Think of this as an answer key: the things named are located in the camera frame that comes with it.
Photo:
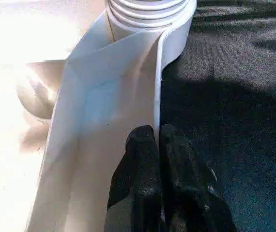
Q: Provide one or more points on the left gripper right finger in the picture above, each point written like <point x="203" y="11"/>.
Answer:
<point x="191" y="198"/>

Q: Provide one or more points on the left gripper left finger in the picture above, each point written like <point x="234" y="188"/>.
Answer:
<point x="135" y="188"/>

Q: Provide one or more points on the white plastic table top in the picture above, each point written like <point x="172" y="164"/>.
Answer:
<point x="104" y="96"/>

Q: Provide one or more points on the white plastic table leg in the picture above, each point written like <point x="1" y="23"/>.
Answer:
<point x="147" y="12"/>

